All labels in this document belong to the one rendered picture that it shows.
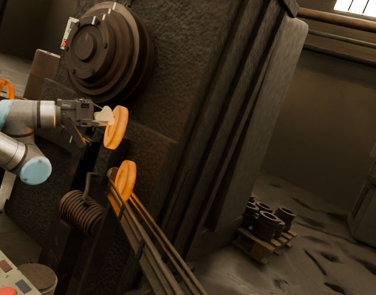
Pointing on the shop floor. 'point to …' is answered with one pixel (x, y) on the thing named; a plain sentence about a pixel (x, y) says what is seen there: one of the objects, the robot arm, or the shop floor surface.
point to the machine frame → (166, 126)
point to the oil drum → (40, 73)
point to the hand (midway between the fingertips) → (117, 122)
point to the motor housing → (72, 236)
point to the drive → (252, 143)
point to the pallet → (265, 230)
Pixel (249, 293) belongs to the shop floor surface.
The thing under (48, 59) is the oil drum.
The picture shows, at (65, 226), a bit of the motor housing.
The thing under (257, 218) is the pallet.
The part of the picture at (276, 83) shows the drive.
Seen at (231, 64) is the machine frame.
